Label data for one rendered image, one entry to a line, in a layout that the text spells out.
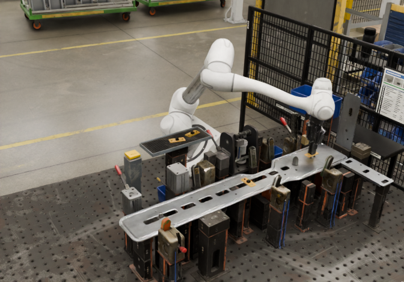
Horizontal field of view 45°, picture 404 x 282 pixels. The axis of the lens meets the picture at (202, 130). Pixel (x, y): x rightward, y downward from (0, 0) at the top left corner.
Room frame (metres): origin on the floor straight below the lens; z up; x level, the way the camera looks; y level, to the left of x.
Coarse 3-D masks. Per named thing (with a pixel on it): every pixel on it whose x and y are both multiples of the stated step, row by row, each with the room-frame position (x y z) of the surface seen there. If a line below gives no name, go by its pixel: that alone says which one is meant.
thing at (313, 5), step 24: (264, 0) 5.25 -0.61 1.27; (288, 0) 4.91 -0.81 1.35; (312, 0) 4.61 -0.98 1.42; (336, 0) 4.33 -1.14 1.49; (264, 24) 5.23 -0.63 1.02; (288, 24) 4.88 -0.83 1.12; (312, 24) 4.58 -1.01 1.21; (336, 24) 4.27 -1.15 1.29; (264, 48) 5.19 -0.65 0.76; (288, 48) 4.84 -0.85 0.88; (312, 48) 4.55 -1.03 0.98; (264, 72) 5.15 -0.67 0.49; (288, 72) 4.80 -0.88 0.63; (312, 72) 4.51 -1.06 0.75
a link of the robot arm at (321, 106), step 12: (240, 84) 2.40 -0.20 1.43; (252, 84) 2.41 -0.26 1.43; (264, 84) 2.40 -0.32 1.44; (276, 96) 2.32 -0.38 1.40; (288, 96) 2.28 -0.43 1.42; (312, 96) 2.25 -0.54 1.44; (324, 96) 2.25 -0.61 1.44; (300, 108) 2.25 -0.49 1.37; (312, 108) 2.21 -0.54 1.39; (324, 108) 2.16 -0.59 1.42
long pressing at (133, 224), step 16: (320, 144) 2.56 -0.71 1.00; (272, 160) 2.35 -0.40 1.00; (288, 160) 2.36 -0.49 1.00; (304, 160) 2.37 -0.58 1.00; (320, 160) 2.38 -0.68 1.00; (336, 160) 2.38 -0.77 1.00; (240, 176) 2.17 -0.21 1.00; (256, 176) 2.18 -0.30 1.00; (272, 176) 2.19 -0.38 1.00; (288, 176) 2.19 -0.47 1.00; (304, 176) 2.20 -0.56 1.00; (192, 192) 2.00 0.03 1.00; (208, 192) 2.01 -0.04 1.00; (240, 192) 2.02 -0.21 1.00; (256, 192) 2.03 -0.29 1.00; (160, 208) 1.87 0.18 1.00; (176, 208) 1.87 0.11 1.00; (192, 208) 1.88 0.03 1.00; (208, 208) 1.88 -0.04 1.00; (128, 224) 1.74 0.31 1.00; (144, 224) 1.74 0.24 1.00; (160, 224) 1.75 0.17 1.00; (176, 224) 1.75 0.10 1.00; (144, 240) 1.64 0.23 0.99
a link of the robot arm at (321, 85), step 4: (316, 80) 2.39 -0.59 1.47; (320, 80) 2.38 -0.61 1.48; (324, 80) 2.37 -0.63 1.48; (328, 80) 2.38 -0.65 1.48; (316, 84) 2.37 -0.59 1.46; (320, 84) 2.36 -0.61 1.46; (324, 84) 2.35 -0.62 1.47; (328, 84) 2.36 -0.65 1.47; (312, 88) 2.40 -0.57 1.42; (316, 88) 2.36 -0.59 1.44; (320, 88) 2.35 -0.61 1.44; (324, 88) 2.35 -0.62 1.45; (328, 88) 2.35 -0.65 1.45; (312, 92) 2.37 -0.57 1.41; (316, 92) 2.34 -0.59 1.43; (320, 92) 2.32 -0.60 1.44; (328, 92) 2.33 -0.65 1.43
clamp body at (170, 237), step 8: (160, 232) 1.62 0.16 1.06; (168, 232) 1.62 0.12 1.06; (176, 232) 1.62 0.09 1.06; (160, 240) 1.62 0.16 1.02; (168, 240) 1.57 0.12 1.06; (176, 240) 1.57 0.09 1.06; (184, 240) 1.59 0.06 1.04; (160, 248) 1.62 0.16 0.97; (168, 248) 1.57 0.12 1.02; (176, 248) 1.57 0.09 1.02; (160, 256) 1.63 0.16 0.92; (168, 256) 1.57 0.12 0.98; (176, 256) 1.57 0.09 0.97; (184, 256) 1.60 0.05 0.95; (160, 264) 1.63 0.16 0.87; (168, 264) 1.57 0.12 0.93; (176, 264) 1.58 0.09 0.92; (160, 272) 1.62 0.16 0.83; (168, 272) 1.61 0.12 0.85; (176, 272) 1.58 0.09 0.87; (160, 280) 1.62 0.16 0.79; (168, 280) 1.58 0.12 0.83; (176, 280) 1.58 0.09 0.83
